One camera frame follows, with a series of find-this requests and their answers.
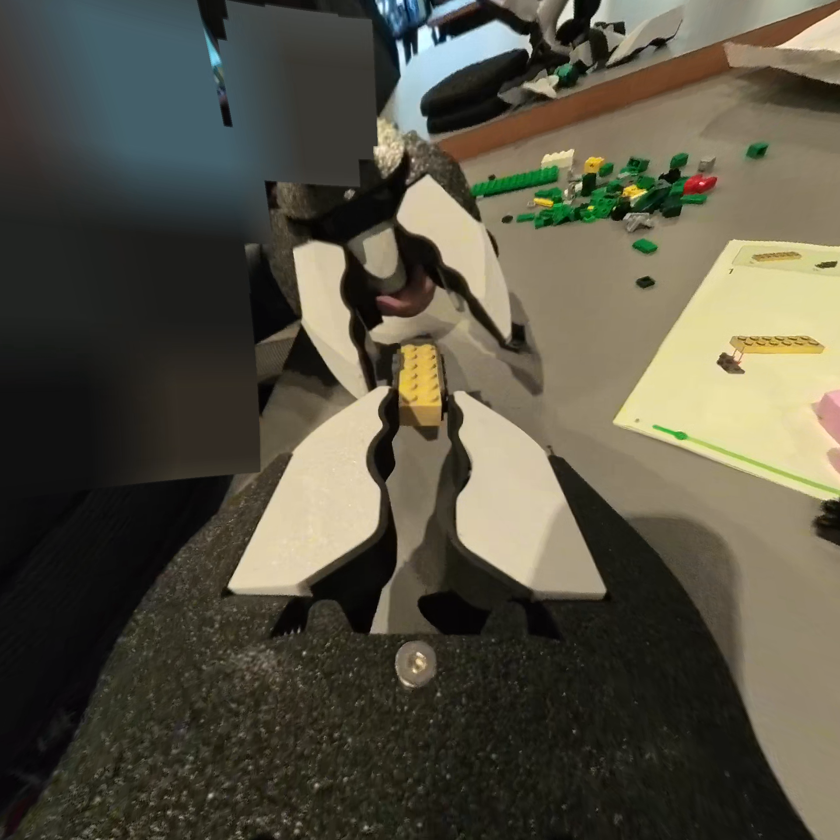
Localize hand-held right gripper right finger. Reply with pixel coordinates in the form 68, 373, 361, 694
446, 390, 608, 601

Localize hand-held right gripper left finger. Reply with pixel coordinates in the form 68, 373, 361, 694
226, 386, 398, 598

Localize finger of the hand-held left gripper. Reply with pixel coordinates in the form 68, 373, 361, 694
292, 238, 385, 399
394, 172, 529, 352

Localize long yellow building brick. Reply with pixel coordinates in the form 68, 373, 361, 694
395, 341, 454, 432

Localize person's left hand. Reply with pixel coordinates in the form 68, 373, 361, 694
376, 274, 438, 320

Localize black round cushion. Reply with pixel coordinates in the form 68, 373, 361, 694
420, 49, 534, 134

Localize long green studded plate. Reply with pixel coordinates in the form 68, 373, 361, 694
470, 166, 560, 199

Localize pile of green bricks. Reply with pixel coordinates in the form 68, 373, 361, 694
515, 150, 719, 234

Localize pale green instruction booklet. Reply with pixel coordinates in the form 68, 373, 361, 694
613, 239, 840, 496

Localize torn white paper packaging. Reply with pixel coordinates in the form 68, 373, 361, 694
497, 0, 685, 102

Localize pink brick figure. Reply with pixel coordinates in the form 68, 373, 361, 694
812, 388, 840, 473

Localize crumpled white paper bag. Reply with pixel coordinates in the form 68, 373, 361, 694
724, 18, 840, 86

